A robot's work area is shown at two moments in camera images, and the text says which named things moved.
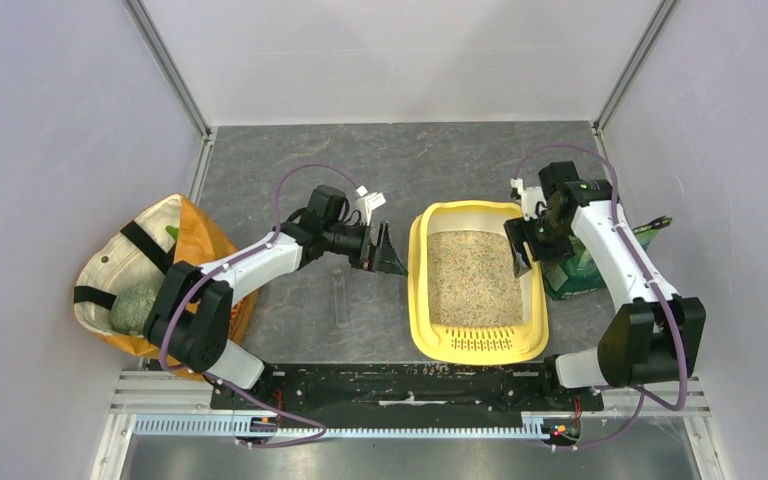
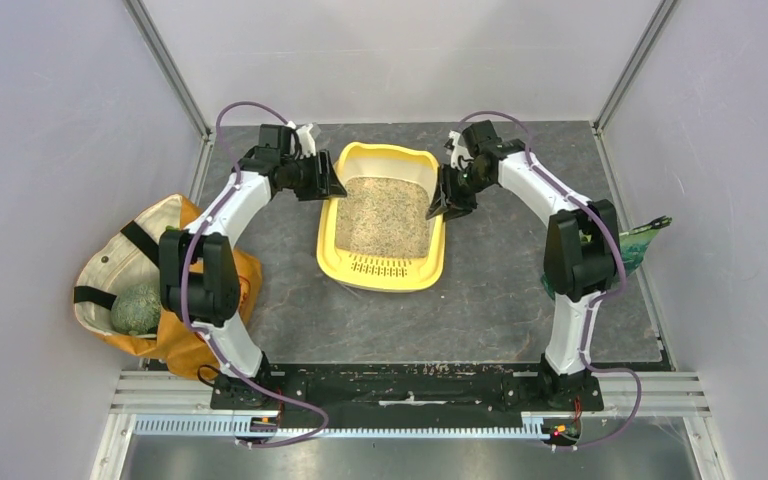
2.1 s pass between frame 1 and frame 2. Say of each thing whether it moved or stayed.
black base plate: stayed
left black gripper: moved
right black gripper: moved
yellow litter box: moved
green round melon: stayed
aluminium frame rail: stayed
